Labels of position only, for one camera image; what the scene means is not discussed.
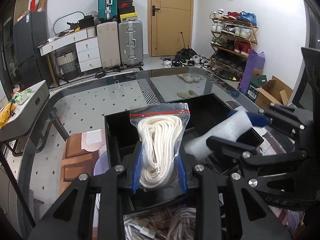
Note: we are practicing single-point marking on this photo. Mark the white drawer desk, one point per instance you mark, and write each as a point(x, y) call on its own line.
point(85, 43)

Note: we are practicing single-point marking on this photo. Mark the bagged white adidas laces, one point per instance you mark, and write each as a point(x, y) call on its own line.
point(182, 224)

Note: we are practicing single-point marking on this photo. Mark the anime print desk mat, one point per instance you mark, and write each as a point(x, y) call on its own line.
point(81, 153)

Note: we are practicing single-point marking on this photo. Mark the pile of shoes on floor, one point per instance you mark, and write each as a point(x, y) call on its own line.
point(187, 58)

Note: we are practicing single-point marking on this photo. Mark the wooden door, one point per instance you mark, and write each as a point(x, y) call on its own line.
point(170, 25)

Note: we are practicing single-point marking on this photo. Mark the white trash bin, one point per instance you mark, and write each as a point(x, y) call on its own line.
point(230, 77)

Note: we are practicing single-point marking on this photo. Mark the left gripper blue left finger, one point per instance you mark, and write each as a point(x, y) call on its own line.
point(137, 166)

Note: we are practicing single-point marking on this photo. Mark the open cardboard box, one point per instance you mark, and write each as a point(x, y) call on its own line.
point(274, 91)

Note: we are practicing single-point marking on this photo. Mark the grey white side table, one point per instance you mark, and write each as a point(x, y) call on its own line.
point(26, 114)

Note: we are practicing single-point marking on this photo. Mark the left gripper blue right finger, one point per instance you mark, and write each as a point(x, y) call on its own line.
point(181, 174)

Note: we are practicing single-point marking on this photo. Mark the stack of shoe boxes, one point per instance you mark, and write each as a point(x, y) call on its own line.
point(126, 8)

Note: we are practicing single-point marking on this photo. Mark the yellow cloth item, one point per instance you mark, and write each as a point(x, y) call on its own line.
point(6, 113)

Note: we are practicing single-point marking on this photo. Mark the teal suitcase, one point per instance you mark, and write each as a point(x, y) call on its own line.
point(108, 9)

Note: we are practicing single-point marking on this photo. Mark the black cardboard box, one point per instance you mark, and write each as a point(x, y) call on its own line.
point(163, 129)

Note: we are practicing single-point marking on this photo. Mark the beige suitcase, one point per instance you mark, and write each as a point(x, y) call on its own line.
point(108, 42)

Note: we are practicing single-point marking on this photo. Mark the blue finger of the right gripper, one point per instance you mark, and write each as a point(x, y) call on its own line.
point(258, 120)
point(225, 148)

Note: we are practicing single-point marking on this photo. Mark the black refrigerator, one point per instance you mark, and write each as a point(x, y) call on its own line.
point(28, 34)

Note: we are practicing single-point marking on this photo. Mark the woven laundry basket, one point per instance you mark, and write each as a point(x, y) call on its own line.
point(67, 65)

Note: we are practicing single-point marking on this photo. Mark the wooden shoe rack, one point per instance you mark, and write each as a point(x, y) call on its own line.
point(233, 38)

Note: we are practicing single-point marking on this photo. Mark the white foam roll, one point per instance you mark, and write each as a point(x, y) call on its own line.
point(230, 129)

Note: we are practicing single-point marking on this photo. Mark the purple bag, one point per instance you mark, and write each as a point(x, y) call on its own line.
point(254, 61)

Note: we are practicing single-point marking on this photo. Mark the silver suitcase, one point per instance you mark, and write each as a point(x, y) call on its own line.
point(131, 43)

